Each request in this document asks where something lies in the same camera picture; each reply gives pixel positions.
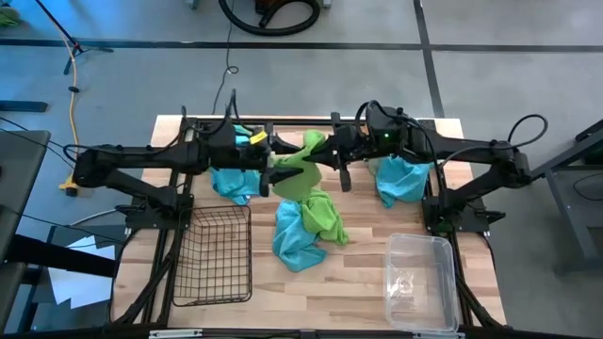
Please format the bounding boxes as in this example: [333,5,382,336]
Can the black flat bar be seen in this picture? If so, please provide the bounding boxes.
[0,100,49,113]

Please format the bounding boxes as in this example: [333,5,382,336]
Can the black right arm cable loop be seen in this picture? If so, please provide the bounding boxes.
[489,112,550,152]

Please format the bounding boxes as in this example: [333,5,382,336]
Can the silver metal bracket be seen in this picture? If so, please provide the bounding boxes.
[149,329,204,339]
[412,331,465,339]

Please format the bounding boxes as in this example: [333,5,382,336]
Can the blue microfiber towel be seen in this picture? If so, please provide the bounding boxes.
[271,198,329,273]
[375,154,435,209]
[210,124,263,207]

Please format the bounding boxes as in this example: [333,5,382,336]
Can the white paper sheets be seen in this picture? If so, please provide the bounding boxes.
[46,234,117,311]

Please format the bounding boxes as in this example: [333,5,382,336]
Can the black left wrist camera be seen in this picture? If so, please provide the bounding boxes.
[217,121,237,148]

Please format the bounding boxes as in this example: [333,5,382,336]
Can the yellow extension cable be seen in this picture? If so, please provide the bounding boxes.
[56,25,82,198]

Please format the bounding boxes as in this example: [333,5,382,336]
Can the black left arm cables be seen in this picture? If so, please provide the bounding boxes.
[178,88,241,142]

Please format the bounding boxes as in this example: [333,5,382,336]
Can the grey metal side table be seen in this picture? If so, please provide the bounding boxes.
[531,118,603,274]

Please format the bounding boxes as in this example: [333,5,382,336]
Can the dark grey side table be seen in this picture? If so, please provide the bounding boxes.
[0,129,52,331]

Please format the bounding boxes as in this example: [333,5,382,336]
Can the black table frame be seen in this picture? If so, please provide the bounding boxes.
[107,115,508,339]

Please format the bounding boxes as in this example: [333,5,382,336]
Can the black wire basket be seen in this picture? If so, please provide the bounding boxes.
[171,204,254,308]

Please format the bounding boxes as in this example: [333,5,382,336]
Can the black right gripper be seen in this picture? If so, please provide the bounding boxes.
[303,111,373,193]

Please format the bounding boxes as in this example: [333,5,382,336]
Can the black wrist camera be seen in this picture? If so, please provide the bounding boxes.
[217,121,237,148]
[365,101,412,154]

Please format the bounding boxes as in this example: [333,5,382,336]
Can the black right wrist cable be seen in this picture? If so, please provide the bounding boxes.
[353,99,448,199]

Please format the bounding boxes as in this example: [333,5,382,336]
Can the green cloth bundle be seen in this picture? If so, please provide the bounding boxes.
[0,5,21,28]

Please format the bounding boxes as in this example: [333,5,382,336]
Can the clear plastic bin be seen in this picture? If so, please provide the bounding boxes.
[384,233,461,334]

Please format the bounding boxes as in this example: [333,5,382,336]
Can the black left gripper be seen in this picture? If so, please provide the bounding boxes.
[206,122,305,197]

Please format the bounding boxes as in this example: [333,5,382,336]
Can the black vacuum hose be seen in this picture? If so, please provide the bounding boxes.
[218,0,321,38]

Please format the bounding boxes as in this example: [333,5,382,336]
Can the black tripod stand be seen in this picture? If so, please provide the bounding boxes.
[33,0,115,76]

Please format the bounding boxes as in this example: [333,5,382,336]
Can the thin black floor cable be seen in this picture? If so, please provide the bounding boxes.
[210,0,240,117]

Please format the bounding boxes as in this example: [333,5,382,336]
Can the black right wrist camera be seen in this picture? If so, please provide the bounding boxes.
[365,101,412,154]

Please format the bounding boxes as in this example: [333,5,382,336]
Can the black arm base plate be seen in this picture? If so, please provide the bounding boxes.
[421,195,508,234]
[115,195,194,232]

